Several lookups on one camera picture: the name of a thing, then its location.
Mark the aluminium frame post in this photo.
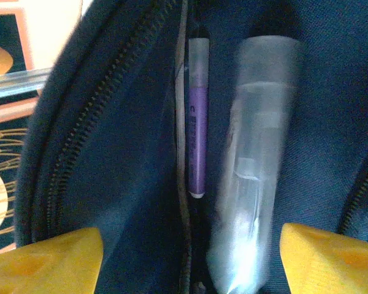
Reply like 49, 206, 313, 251
0, 67, 53, 99

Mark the purple pen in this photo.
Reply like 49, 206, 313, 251
186, 29, 210, 199

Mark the long clear plastic package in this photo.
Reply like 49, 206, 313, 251
207, 34, 304, 294

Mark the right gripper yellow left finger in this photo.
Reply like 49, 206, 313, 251
0, 227, 105, 294

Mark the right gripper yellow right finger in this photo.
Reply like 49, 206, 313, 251
280, 222, 368, 294

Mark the navy blue backpack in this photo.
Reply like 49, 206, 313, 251
13, 0, 368, 294

